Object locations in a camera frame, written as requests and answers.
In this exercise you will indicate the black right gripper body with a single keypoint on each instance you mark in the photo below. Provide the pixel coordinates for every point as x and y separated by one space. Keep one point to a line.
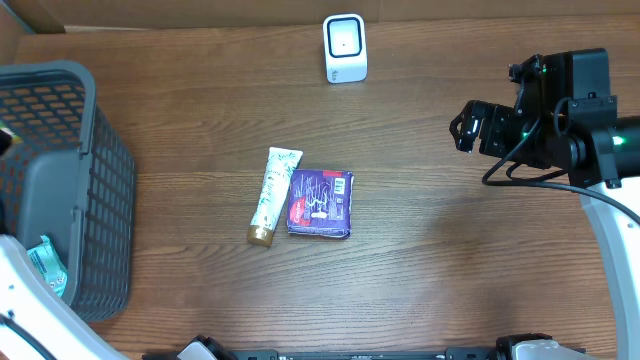
501 131

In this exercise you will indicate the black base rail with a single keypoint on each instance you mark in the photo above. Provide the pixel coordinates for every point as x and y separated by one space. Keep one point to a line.
527 346

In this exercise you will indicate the purple pad package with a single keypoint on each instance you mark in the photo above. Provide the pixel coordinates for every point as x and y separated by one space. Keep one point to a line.
320 203

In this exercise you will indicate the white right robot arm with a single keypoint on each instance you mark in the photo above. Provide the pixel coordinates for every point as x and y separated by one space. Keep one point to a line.
577 145

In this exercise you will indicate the grey plastic basket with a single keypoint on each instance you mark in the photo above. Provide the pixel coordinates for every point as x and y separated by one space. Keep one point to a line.
66 175

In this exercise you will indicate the white barcode scanner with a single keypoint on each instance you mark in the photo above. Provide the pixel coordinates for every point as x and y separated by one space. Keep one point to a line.
345 48

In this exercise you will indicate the teal wet wipes pack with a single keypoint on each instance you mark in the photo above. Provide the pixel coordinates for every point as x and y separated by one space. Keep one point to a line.
46 260

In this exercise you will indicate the white cream tube gold cap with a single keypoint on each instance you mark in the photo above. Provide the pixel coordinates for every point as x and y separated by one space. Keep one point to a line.
280 166

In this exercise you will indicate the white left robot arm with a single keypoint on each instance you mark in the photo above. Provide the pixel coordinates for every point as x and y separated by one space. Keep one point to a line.
35 322

